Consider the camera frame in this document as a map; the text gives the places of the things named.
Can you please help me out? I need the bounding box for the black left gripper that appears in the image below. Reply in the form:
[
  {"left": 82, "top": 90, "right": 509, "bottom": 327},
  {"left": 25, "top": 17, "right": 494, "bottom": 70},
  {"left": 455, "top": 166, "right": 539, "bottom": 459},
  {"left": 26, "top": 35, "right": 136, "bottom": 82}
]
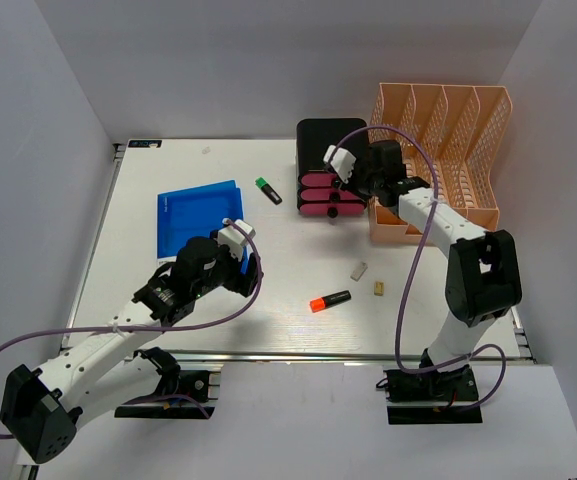
[{"left": 192, "top": 241, "right": 264, "bottom": 298}]

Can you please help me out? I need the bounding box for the orange cap black highlighter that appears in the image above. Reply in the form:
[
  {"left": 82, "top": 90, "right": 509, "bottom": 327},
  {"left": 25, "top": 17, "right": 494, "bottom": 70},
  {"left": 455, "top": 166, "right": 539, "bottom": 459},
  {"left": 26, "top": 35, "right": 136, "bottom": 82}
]
[{"left": 309, "top": 290, "right": 352, "bottom": 313}]

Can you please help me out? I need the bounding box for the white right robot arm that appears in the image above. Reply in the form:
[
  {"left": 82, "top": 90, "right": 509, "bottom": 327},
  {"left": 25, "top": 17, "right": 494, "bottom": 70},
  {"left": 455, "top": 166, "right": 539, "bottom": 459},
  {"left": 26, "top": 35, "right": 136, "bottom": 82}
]
[{"left": 330, "top": 141, "right": 522, "bottom": 399}]

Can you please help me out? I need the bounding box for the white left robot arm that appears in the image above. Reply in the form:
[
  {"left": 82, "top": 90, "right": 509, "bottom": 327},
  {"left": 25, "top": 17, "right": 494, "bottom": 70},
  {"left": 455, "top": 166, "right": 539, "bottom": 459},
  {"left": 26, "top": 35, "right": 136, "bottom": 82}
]
[{"left": 0, "top": 220, "right": 263, "bottom": 464}]

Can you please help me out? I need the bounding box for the blue plastic document case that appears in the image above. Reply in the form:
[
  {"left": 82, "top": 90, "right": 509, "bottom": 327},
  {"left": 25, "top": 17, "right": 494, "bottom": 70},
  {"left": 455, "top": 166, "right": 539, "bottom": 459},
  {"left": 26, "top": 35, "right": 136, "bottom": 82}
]
[{"left": 156, "top": 180, "right": 244, "bottom": 265}]

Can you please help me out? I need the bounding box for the black pink drawer organizer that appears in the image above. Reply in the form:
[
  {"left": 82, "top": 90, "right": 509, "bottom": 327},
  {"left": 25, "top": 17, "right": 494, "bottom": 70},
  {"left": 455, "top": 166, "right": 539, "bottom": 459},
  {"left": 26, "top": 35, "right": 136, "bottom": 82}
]
[{"left": 295, "top": 117, "right": 372, "bottom": 220}]

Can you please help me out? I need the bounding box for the peach plastic file organizer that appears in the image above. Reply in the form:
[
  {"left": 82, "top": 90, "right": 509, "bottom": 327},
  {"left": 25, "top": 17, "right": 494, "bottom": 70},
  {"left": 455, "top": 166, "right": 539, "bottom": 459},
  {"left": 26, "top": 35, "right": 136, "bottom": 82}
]
[{"left": 370, "top": 83, "right": 512, "bottom": 230}]

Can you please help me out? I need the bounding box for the green cap black highlighter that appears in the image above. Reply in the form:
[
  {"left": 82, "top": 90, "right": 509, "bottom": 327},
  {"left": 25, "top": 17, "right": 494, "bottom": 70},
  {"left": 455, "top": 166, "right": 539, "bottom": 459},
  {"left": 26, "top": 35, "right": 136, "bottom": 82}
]
[{"left": 255, "top": 177, "right": 283, "bottom": 205}]

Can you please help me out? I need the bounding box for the grey white eraser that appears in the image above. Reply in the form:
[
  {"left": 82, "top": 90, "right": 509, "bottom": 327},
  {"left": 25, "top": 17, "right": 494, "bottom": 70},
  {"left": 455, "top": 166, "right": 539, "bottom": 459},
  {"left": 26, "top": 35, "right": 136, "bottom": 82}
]
[{"left": 350, "top": 262, "right": 368, "bottom": 281}]

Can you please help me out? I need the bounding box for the small yellow eraser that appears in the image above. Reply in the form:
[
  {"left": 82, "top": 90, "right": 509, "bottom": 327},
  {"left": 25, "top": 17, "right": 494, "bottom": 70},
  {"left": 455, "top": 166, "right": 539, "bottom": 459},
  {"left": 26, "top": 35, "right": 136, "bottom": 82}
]
[{"left": 374, "top": 281, "right": 385, "bottom": 297}]

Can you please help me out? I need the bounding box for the black label sticker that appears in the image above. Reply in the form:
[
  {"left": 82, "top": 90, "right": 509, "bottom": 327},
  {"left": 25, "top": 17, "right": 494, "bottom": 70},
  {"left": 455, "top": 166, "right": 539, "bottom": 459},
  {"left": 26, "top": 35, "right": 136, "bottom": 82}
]
[{"left": 127, "top": 139, "right": 162, "bottom": 149}]

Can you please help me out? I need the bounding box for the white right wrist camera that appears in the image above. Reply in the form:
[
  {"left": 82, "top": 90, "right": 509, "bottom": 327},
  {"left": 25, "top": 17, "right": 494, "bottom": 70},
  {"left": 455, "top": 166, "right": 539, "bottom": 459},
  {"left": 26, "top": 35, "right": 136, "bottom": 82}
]
[{"left": 323, "top": 145, "right": 357, "bottom": 184}]

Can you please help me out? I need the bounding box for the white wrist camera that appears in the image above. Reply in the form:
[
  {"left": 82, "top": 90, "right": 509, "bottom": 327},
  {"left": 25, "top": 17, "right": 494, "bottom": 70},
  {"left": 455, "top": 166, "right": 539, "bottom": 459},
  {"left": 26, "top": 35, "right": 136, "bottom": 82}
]
[
  {"left": 323, "top": 145, "right": 357, "bottom": 184},
  {"left": 216, "top": 218, "right": 256, "bottom": 262}
]

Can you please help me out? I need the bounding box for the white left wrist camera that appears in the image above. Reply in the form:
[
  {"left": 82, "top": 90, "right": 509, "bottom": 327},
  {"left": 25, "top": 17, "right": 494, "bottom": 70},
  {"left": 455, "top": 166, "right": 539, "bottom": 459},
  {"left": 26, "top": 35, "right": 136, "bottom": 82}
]
[{"left": 216, "top": 218, "right": 256, "bottom": 262}]

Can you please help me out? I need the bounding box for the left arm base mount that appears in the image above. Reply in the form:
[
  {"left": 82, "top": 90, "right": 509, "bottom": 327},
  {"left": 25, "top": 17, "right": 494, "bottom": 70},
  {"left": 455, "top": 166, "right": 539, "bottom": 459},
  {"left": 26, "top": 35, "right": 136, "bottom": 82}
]
[{"left": 114, "top": 347, "right": 219, "bottom": 420}]

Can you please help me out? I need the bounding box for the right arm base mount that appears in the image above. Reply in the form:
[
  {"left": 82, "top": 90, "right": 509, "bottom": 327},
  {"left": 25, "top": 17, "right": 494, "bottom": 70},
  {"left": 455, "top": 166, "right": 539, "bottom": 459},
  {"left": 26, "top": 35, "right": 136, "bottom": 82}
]
[{"left": 375, "top": 366, "right": 483, "bottom": 425}]

